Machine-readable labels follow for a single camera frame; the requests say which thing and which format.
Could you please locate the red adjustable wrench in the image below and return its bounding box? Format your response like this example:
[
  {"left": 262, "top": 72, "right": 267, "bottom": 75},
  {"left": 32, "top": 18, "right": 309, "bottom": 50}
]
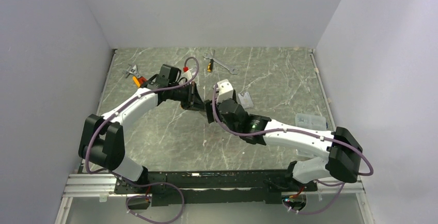
[{"left": 124, "top": 64, "right": 147, "bottom": 84}]

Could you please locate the yellow black screwdriver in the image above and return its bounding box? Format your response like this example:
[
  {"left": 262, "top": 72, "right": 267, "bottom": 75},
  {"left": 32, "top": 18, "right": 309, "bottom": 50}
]
[{"left": 207, "top": 58, "right": 214, "bottom": 72}]

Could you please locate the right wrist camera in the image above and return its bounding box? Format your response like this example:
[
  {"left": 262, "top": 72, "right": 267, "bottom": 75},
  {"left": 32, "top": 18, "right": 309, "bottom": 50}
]
[{"left": 216, "top": 79, "right": 234, "bottom": 103}]

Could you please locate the silver open-end wrench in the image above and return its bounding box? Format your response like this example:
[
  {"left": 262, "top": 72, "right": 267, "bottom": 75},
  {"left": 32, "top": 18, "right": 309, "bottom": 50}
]
[{"left": 203, "top": 53, "right": 239, "bottom": 75}]

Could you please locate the clear plastic screw box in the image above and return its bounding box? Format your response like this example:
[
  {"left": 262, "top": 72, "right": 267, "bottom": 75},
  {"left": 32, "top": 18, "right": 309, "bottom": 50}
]
[{"left": 294, "top": 113, "right": 327, "bottom": 158}]

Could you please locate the aluminium rail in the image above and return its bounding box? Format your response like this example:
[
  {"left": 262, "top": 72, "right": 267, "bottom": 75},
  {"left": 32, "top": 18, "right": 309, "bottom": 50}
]
[{"left": 62, "top": 170, "right": 366, "bottom": 199}]

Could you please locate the silver credit card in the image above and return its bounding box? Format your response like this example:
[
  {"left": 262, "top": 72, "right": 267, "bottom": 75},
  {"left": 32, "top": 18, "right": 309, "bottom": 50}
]
[{"left": 238, "top": 91, "right": 254, "bottom": 109}]

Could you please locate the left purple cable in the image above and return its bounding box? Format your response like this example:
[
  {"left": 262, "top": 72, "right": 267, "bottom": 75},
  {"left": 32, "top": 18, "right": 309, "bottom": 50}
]
[{"left": 84, "top": 56, "right": 200, "bottom": 224}]

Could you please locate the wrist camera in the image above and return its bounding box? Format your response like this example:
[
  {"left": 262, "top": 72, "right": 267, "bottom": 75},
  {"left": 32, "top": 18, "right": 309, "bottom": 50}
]
[
  {"left": 216, "top": 79, "right": 234, "bottom": 103},
  {"left": 179, "top": 67, "right": 196, "bottom": 83}
]

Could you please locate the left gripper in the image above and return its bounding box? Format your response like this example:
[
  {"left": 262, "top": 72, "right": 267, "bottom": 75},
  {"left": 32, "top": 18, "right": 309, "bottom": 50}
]
[{"left": 168, "top": 82, "right": 206, "bottom": 112}]

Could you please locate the orange utility knife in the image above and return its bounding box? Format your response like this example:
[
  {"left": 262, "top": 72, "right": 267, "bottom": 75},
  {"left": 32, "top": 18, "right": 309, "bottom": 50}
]
[{"left": 132, "top": 76, "right": 141, "bottom": 88}]

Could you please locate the black base frame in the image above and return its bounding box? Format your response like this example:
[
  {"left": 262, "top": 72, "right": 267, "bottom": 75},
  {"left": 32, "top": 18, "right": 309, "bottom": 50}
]
[{"left": 114, "top": 169, "right": 318, "bottom": 206}]

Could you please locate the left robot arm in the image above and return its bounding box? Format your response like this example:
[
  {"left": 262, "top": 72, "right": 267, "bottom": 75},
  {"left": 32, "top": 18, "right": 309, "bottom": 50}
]
[{"left": 78, "top": 64, "right": 205, "bottom": 193}]

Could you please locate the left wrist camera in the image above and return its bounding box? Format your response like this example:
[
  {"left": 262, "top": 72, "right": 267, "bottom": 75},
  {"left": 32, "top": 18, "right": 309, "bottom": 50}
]
[{"left": 179, "top": 67, "right": 196, "bottom": 83}]

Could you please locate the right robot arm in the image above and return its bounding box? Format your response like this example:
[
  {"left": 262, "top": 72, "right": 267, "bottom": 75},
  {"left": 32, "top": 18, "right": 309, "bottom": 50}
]
[{"left": 204, "top": 99, "right": 363, "bottom": 190}]

